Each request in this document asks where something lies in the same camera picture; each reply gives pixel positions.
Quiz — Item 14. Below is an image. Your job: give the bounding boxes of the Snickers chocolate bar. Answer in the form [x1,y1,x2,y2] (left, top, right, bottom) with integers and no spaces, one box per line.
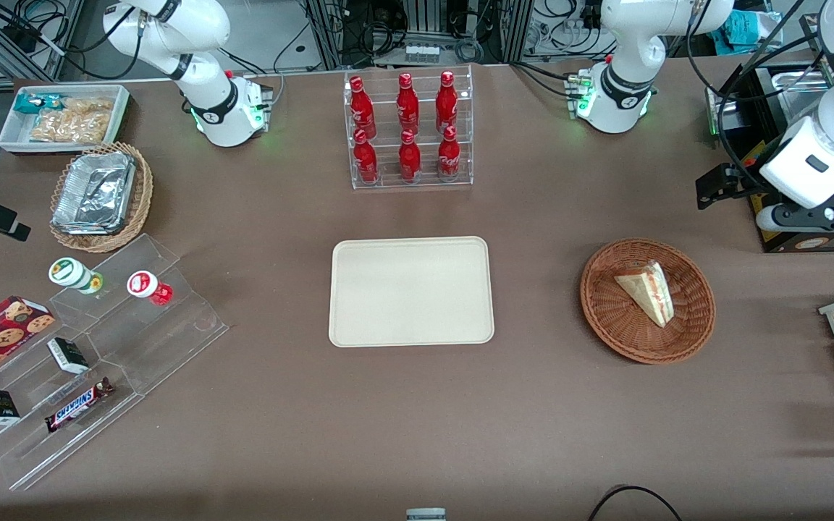
[43,376,116,434]

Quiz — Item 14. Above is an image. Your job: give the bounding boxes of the red soda bottle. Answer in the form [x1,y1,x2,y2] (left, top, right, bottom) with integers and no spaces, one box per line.
[437,125,462,180]
[398,130,423,182]
[436,69,459,133]
[349,75,377,140]
[353,129,380,185]
[396,72,421,135]

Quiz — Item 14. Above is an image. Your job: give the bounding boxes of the teal cloth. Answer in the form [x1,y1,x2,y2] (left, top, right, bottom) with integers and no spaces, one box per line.
[720,9,784,56]

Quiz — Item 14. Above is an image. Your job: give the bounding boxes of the black countertop appliance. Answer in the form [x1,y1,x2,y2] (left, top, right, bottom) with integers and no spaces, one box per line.
[705,61,834,255]

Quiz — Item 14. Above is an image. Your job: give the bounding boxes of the light wicker basket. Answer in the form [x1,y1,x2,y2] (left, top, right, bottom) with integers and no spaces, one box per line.
[49,141,154,254]

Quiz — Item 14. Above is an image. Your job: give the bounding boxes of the teal snack packet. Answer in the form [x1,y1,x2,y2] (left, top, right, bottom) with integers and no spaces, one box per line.
[13,92,64,116]

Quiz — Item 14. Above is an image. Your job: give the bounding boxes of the clear acrylic bottle rack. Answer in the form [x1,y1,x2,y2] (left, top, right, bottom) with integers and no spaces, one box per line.
[343,64,475,191]

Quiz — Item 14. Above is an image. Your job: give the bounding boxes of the aluminium foil tray stack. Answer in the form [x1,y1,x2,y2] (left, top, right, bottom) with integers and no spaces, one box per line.
[51,150,137,237]

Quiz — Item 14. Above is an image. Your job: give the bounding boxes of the black cable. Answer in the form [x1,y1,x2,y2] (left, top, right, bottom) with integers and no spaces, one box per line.
[588,485,683,521]

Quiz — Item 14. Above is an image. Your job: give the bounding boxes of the triangular sandwich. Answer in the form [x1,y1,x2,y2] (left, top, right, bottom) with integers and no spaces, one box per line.
[613,261,676,329]

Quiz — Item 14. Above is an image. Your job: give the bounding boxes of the brown wicker basket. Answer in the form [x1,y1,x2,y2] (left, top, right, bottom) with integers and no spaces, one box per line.
[580,238,717,365]

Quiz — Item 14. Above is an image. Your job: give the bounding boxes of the beige plastic tray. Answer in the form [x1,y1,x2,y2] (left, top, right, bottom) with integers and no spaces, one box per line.
[328,236,496,349]

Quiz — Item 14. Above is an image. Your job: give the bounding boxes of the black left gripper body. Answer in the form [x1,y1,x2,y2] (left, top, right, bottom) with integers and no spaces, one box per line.
[732,161,777,200]

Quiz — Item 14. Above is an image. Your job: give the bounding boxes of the clear acrylic stepped display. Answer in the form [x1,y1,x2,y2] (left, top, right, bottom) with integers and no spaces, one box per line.
[0,232,230,492]

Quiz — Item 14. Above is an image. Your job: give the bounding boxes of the red-lid white cup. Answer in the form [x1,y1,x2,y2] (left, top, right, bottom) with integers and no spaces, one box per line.
[126,269,174,307]

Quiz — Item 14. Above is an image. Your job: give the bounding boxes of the white plastic bin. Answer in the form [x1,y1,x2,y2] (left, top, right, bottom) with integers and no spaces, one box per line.
[0,84,131,155]

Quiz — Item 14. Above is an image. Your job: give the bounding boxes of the green-lid white cup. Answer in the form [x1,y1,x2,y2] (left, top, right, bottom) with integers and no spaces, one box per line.
[48,257,105,296]

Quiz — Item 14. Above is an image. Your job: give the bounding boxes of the bagged cracker snacks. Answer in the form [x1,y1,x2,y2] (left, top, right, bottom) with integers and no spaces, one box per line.
[29,97,115,145]

